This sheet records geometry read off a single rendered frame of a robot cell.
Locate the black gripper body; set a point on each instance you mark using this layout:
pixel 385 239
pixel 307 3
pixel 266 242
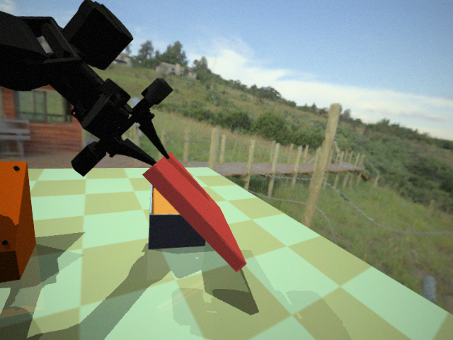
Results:
pixel 94 152

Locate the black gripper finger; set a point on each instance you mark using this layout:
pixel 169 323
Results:
pixel 130 149
pixel 148 129

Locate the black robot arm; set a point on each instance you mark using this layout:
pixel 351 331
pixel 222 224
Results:
pixel 94 36

